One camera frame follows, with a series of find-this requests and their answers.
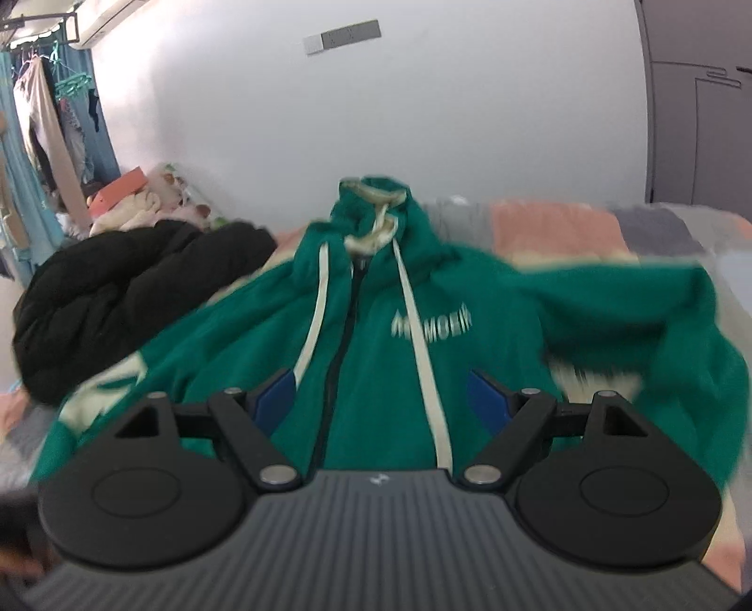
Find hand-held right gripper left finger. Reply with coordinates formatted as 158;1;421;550
111;369;302;492

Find black clothes rail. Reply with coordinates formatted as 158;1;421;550
0;0;89;48

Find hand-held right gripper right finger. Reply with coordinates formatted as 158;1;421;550
459;369;652;490

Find hanging clothes on rack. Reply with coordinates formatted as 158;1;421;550
0;44;121;283

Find black puffer jacket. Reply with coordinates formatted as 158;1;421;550
13;220;278;406

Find patchwork blanket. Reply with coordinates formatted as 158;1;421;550
0;200;752;588

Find green clothes hanger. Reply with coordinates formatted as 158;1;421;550
50;42;96;102

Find cream plush toy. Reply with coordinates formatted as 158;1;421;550
88;191;161;237

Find pink box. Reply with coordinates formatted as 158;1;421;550
88;167;149;216

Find white air conditioner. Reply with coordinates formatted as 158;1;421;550
67;0;149;49

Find grey door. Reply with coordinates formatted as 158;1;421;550
636;0;752;206

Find grey wall socket panel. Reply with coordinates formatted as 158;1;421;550
321;20;381;49

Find green hoodie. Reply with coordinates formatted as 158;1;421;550
32;175;750;488

